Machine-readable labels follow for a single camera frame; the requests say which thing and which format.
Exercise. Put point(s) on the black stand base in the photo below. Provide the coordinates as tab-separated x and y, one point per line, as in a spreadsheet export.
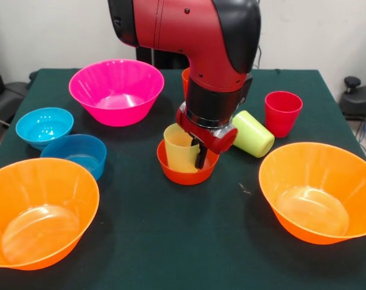
8	99
356	99

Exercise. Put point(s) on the green cup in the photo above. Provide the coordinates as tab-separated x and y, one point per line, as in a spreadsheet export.
255	139

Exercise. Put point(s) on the light blue bowl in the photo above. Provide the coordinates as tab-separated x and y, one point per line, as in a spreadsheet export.
44	127

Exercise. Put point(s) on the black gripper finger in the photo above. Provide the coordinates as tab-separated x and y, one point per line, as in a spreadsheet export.
194	143
201	158

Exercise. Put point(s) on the small red bowl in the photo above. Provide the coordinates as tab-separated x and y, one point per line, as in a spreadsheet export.
186	178

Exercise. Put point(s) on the yellow cup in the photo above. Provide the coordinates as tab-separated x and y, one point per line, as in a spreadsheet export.
178	157

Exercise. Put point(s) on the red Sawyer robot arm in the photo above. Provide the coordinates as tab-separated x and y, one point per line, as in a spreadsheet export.
195	36

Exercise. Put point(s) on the orange cup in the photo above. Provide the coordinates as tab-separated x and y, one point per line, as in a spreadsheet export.
185	84

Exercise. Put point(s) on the red cup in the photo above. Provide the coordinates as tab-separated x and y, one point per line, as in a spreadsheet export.
282	114

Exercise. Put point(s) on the large pink bowl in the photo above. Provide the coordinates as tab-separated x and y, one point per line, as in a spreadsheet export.
116	90

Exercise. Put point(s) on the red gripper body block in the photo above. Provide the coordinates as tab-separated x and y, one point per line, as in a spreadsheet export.
219	140

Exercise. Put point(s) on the dark green tablecloth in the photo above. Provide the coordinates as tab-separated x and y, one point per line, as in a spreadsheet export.
183	266

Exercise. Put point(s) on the dark blue bowl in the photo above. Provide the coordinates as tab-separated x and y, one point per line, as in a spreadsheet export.
89	151

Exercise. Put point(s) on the large orange bowl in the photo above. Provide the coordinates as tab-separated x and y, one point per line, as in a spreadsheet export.
316	193
44	211

